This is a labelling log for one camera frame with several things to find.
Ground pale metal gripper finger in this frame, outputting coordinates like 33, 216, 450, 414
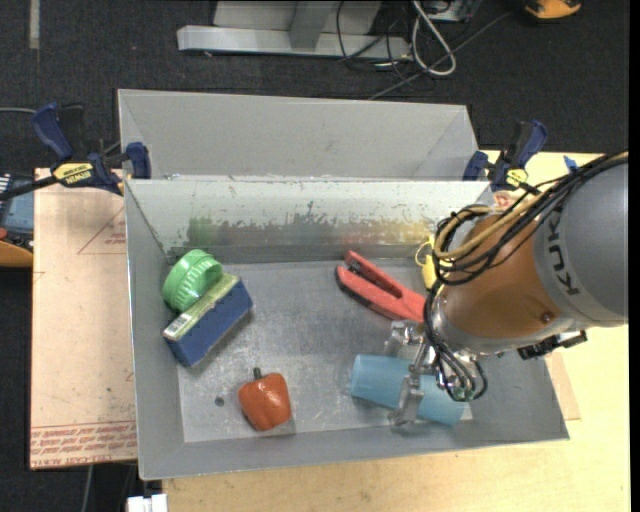
388, 373, 426, 427
383, 320, 427, 357

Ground light blue plastic cup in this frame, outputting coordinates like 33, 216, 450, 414
348, 353, 469, 427

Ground red pliers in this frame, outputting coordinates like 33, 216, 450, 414
334, 249, 429, 324

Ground grey metal bin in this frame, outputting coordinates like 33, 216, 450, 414
117, 88, 571, 481

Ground orange toy bell pepper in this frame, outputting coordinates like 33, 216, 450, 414
237, 367, 294, 432

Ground blue sponge with green label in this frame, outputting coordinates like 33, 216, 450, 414
162, 272, 255, 369

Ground black cylinder on white bracket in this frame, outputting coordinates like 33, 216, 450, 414
517, 328, 589, 361

